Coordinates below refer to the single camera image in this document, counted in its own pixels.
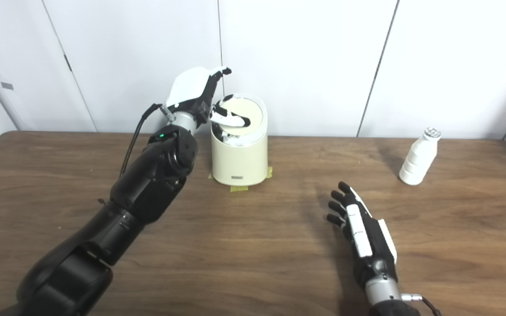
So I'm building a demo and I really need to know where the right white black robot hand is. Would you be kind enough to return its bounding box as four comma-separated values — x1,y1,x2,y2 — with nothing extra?
326,181,398,290

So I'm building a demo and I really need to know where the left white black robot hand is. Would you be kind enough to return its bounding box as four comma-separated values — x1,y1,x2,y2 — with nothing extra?
165,66,251,132

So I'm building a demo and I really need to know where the cream-colored bin with lid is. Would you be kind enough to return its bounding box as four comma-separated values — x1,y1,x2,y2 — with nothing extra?
210,93,269,186

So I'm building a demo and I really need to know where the small white plastic bottle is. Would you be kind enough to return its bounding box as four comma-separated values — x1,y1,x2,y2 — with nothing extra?
399,127,441,186

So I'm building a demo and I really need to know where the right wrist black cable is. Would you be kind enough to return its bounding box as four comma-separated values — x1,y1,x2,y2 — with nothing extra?
400,293,442,316

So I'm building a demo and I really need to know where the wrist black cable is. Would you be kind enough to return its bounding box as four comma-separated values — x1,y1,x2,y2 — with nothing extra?
119,103,174,176
400,293,442,316

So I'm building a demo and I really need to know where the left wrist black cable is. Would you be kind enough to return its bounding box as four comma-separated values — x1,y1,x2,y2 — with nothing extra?
119,103,174,176

